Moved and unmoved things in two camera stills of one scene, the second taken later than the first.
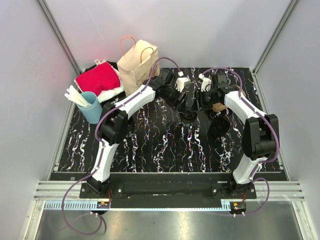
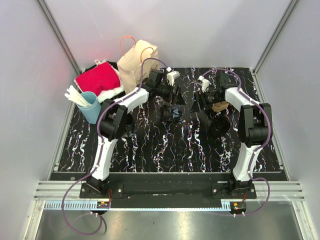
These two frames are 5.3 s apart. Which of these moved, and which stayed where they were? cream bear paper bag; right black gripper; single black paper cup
Moved: single black paper cup
Stayed: right black gripper; cream bear paper bag
